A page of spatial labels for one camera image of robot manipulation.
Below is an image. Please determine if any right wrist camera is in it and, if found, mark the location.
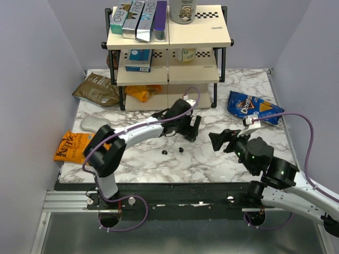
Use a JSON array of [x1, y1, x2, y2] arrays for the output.
[[237, 114, 262, 138]]

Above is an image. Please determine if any brown snack bag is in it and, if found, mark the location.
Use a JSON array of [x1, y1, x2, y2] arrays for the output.
[[72, 73, 120, 107]]

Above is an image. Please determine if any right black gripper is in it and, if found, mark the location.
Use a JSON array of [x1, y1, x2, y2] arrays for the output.
[[208, 127, 256, 174]]

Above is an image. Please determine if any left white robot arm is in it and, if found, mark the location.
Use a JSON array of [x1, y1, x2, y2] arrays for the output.
[[83, 96, 201, 209]]

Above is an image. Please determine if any blue white box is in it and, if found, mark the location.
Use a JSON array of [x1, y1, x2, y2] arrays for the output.
[[125, 49, 153, 72]]

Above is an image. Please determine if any silver glitter pouch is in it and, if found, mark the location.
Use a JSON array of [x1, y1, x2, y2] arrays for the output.
[[80, 115, 111, 133]]

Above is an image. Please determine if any blue Doritos chip bag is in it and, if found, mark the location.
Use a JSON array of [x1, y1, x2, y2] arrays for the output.
[[227, 90, 284, 119]]

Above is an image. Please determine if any orange Kettle chip bag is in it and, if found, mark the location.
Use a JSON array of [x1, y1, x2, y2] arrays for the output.
[[53, 130, 111, 164]]

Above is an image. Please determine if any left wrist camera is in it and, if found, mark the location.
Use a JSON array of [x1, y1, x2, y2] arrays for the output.
[[183, 95, 197, 115]]

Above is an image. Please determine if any teal RIO box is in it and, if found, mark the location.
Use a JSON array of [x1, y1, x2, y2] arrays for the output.
[[110, 0, 132, 34]]

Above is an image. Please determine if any light blue RIO box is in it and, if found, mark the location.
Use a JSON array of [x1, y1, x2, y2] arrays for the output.
[[136, 1, 157, 42]]

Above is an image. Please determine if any white yellow cup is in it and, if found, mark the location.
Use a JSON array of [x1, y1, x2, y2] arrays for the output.
[[175, 48, 197, 63]]

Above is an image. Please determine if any beige three-tier shelf rack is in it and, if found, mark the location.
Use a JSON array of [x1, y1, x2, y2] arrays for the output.
[[101, 5, 234, 111]]

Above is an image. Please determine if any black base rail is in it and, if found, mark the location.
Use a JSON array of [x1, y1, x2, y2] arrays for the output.
[[43, 183, 263, 222]]

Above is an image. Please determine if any silver RIO box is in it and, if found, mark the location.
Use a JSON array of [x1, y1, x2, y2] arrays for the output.
[[122, 1, 145, 40]]

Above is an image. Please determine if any grey cartoon mug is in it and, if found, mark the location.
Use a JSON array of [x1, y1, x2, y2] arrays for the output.
[[169, 0, 197, 24]]

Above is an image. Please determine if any orange snack bag on shelf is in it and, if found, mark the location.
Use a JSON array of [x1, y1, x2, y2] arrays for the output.
[[125, 85, 162, 103]]

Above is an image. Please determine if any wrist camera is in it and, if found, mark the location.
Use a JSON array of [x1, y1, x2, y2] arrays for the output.
[[183, 95, 197, 115], [237, 114, 262, 138]]

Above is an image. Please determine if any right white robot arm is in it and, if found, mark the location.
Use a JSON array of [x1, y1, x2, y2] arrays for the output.
[[209, 129, 338, 237]]

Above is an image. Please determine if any purple box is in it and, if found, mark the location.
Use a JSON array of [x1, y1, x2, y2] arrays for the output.
[[153, 1, 167, 42]]

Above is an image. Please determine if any dark brown bag behind shelf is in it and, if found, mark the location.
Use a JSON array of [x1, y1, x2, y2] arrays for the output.
[[106, 51, 118, 70]]

